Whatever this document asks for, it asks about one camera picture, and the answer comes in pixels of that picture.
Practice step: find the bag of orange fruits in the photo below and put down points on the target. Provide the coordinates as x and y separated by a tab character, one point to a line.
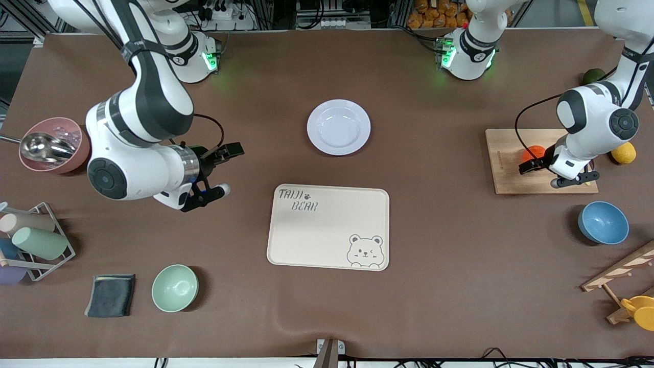
439	15

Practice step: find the purple cup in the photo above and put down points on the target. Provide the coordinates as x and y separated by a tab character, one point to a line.
10	275

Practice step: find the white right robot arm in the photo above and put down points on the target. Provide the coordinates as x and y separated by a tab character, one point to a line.
138	168

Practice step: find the white round plate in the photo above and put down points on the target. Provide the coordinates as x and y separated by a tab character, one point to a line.
338	128

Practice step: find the metal scoop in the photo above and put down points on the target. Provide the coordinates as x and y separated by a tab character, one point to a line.
46	147

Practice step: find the beige cup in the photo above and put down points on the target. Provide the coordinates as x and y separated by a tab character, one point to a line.
30	222

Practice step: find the dark green round fruit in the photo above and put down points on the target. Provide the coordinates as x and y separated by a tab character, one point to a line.
592	75

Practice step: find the aluminium frame post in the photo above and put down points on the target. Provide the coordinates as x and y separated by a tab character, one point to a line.
30	23

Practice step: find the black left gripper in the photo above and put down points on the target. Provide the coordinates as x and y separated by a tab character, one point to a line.
544	159

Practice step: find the yellow lemon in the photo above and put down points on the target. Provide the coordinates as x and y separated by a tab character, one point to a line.
626	154

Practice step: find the orange fruit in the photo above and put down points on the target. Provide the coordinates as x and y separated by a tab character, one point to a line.
534	152

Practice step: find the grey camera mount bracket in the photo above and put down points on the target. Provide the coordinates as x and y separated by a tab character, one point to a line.
329	352

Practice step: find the white power strip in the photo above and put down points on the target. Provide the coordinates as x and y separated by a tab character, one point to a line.
227	18

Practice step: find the bamboo cutting board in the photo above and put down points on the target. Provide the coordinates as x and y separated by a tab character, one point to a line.
506	179

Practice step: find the pink bowl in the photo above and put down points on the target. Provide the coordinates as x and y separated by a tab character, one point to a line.
79	153

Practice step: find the blue bowl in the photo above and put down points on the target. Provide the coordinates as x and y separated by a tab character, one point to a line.
604	223

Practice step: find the light green bowl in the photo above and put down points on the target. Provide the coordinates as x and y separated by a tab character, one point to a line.
174	288

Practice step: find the yellow mug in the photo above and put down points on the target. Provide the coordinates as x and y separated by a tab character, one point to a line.
643	312

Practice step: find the dark grey folded cloth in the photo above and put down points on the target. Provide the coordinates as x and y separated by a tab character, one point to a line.
110	295

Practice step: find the wooden mug rack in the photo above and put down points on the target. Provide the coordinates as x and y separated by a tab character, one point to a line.
613	273

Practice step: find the blue cup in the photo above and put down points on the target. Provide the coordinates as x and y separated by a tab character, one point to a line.
7	248

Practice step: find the light green cup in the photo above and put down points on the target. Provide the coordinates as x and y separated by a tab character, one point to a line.
41	243

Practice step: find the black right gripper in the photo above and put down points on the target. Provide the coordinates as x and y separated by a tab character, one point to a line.
210	158

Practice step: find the cream tray with bear print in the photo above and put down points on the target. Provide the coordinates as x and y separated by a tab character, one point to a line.
327	230

